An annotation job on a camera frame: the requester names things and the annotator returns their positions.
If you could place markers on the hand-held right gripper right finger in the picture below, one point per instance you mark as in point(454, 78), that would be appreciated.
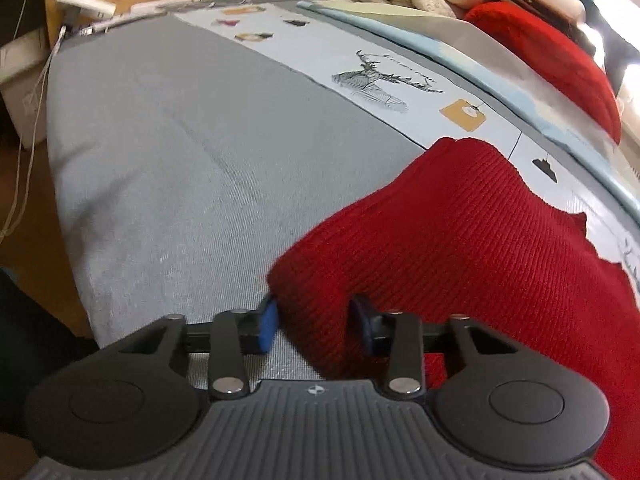
point(362, 322)

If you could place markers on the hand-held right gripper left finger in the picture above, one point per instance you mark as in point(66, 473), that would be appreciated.
point(268, 326)

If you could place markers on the red knitted sweater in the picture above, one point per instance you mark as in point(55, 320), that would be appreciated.
point(475, 240)

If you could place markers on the white box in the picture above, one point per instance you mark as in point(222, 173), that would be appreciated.
point(22, 90)

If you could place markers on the light blue quilt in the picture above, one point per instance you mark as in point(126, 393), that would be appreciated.
point(400, 30)

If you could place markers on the red garment in background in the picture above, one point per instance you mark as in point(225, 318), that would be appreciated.
point(550, 60)

